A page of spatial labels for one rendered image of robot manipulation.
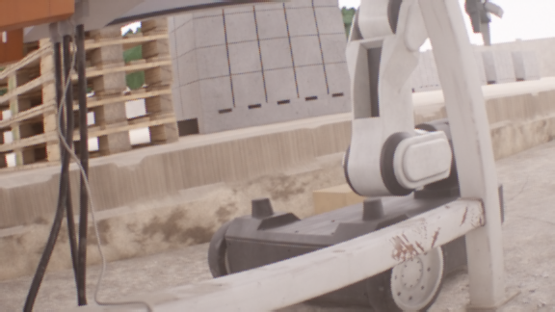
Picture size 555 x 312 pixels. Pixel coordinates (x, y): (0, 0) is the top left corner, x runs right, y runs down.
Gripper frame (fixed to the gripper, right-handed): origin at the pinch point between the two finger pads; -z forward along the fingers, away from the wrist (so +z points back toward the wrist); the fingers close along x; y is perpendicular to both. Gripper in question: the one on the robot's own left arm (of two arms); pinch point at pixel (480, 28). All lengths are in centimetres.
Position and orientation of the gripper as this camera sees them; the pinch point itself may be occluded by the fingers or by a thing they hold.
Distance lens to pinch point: 166.4
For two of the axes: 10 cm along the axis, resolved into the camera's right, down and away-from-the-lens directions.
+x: -5.2, -1.2, -8.5
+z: 0.0, -9.9, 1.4
